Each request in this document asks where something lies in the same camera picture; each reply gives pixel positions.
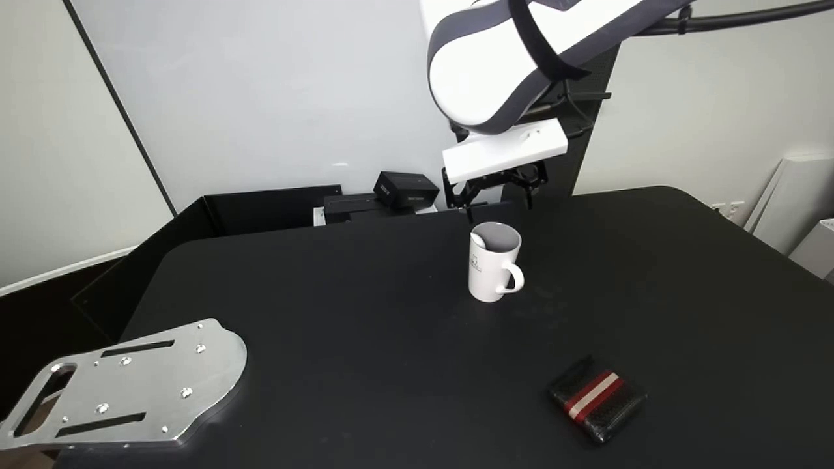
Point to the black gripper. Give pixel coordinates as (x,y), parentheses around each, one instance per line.
(485,185)

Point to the white ceramic mug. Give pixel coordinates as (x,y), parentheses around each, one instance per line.
(485,278)

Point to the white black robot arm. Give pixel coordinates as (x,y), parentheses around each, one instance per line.
(495,61)

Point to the small black box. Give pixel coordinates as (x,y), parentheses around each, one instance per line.
(406,188)

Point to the black block with red stripe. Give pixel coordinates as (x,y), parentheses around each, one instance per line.
(595,399)

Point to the white whiteboard panel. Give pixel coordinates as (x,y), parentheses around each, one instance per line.
(262,95)

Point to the silver metal mounting plate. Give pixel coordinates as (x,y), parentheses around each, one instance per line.
(130,382)

